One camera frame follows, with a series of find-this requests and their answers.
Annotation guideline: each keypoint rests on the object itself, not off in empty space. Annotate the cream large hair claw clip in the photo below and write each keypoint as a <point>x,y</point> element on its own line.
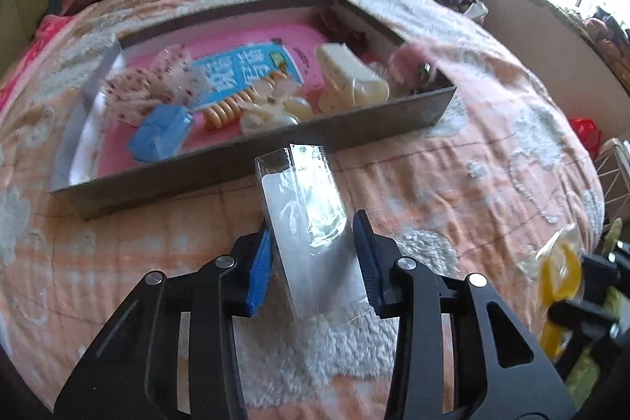
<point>348,82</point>

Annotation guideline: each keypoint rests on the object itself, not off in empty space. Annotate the green fuzzy blanket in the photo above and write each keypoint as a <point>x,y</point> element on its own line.
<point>584,378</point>

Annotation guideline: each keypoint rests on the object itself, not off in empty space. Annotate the clear plastic packet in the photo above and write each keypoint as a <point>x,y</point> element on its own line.
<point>312,234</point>

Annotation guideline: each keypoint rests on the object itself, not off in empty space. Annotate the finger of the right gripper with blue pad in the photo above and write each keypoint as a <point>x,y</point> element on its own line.
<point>602,273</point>

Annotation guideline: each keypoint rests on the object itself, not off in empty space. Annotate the polka-dot lace bow hair clip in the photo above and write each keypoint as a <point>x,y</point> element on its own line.
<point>168,79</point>

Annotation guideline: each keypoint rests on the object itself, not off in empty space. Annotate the pink cartoon blanket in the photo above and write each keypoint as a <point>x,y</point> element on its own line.
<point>48,29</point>

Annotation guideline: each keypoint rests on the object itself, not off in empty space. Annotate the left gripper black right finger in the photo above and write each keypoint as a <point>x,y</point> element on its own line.
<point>461,352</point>

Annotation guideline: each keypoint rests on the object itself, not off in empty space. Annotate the grey shallow cardboard box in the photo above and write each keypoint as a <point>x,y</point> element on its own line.
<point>93,169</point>

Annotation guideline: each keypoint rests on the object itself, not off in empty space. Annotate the white wire basket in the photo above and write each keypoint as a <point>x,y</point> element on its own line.
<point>613,170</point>

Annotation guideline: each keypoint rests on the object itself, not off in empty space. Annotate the red plastic bag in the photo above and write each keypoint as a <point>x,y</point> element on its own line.
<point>589,134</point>

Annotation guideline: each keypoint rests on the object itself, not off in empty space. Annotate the blue plastic small box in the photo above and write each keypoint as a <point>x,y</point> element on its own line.
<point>162,134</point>

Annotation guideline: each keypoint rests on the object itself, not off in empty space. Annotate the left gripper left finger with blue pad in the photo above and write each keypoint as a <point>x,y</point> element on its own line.
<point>168,351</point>

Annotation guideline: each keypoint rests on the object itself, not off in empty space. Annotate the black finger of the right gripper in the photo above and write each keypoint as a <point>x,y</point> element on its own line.
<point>592,328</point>

